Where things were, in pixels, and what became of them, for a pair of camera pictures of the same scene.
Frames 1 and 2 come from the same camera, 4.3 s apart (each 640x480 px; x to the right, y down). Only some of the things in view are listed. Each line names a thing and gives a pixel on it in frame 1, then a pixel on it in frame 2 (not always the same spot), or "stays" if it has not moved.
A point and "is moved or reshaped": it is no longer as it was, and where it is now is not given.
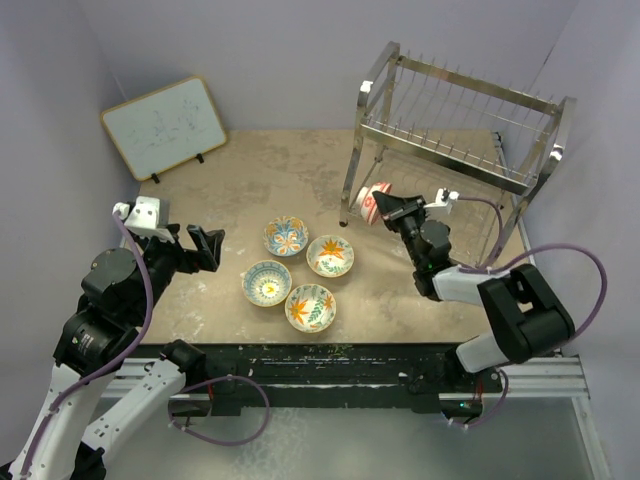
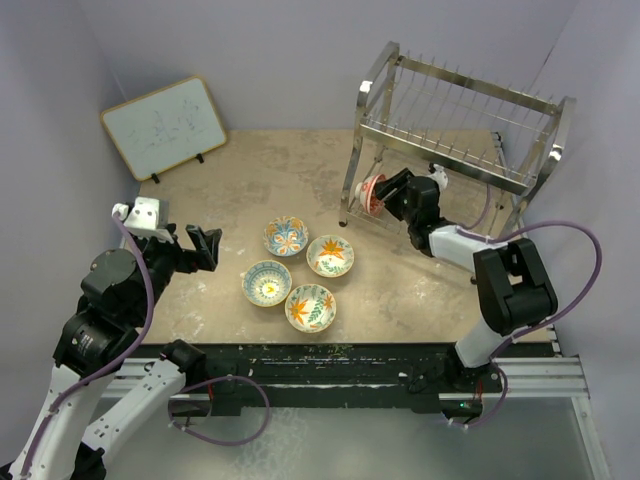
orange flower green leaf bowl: (330, 256) stays
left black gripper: (191, 260) stays
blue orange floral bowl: (286, 236) stays
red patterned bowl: (369, 207) is moved or reshaped
